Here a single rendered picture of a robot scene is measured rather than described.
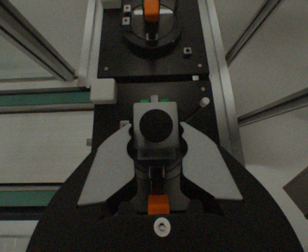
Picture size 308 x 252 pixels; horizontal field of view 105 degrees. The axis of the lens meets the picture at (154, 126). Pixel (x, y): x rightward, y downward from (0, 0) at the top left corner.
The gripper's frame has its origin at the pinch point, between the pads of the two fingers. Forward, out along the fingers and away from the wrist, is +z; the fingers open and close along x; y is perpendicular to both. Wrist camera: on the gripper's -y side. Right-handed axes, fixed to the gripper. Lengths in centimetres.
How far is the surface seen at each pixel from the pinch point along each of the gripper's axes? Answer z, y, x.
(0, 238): -2.7, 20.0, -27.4
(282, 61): 33, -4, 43
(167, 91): 14.0, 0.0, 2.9
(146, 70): 17.2, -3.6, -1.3
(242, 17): 45, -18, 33
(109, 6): 29.1, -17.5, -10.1
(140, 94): 13.6, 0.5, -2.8
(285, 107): 5.0, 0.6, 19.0
